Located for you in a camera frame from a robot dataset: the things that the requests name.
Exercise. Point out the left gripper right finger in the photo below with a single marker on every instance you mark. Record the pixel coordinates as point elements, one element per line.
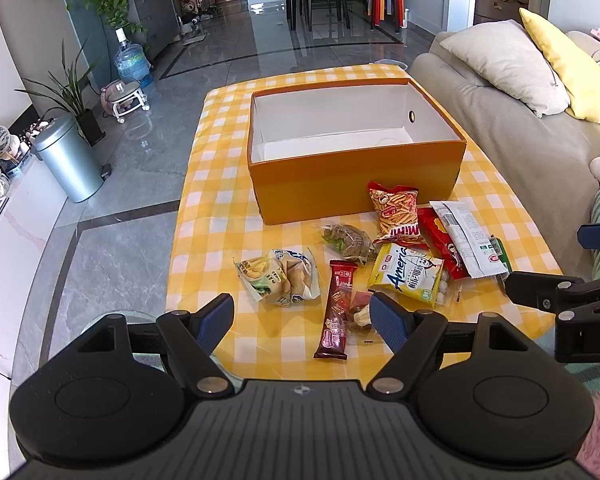
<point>415,339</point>

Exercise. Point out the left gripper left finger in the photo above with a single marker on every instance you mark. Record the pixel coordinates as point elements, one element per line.
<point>190,339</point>

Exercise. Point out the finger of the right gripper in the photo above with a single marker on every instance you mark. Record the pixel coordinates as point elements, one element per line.
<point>549,292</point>
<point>588,236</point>

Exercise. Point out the small sausage snack pack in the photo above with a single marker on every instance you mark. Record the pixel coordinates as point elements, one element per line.
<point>358,315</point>

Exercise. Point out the yellow America candy bag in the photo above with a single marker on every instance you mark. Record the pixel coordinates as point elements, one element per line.
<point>409,272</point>

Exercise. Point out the dark red chocolate bar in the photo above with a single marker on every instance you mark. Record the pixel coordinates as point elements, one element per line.
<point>332,344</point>

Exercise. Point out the green stick snack pack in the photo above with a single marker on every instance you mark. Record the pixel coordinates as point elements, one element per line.
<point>500,251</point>

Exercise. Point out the white snack packet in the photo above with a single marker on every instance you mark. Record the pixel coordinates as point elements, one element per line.
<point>469,238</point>

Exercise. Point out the red cartoon noodle snack bag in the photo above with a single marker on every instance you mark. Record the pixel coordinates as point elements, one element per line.
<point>440,242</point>

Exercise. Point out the yellow biscuit snack bag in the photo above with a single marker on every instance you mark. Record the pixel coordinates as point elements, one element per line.
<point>281,276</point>

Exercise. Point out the brown nut snack pack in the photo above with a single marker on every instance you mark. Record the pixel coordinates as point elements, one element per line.
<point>351,243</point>

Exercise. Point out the red Mimi snack bag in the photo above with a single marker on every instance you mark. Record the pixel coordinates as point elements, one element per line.
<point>397,214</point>

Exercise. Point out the beige sofa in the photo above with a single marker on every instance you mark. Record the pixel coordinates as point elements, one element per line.
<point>544,160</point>

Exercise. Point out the yellow checkered tablecloth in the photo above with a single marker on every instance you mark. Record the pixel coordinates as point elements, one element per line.
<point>219,222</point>

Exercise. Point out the yellow cushion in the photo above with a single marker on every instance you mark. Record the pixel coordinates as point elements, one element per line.
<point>579,73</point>

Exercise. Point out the white tv console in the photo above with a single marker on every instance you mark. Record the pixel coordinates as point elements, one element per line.
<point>35,200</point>

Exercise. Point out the white cushion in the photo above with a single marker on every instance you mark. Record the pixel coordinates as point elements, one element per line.
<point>503,54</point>

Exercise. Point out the orange cardboard box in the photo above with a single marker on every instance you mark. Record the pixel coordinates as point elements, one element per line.
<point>313,149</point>

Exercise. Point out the silver trash bin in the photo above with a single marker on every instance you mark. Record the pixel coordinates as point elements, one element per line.
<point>69,158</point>

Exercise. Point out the small white rolling stool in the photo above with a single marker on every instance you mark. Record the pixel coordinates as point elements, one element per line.
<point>121,98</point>

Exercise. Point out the potted long-leaf plant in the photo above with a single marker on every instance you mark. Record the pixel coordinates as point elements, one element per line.
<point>67,93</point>

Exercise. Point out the blue water jug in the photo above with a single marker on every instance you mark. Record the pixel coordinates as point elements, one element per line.
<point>131,62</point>

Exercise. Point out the dark grey cabinet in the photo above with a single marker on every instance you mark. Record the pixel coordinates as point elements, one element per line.
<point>158,25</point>

